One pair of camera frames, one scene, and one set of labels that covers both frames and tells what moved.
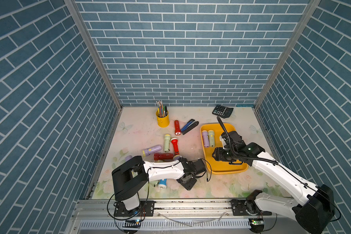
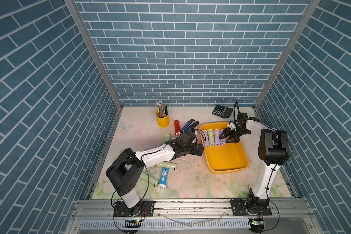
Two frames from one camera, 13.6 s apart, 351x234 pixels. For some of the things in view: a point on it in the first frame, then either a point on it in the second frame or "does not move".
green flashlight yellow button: [211, 134] does not move
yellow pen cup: [162, 122] does not move
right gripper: [217, 154] -> [226, 132]
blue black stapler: [188, 126] does not move
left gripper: [188, 187] -> [200, 151]
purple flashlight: [205, 138] does not move
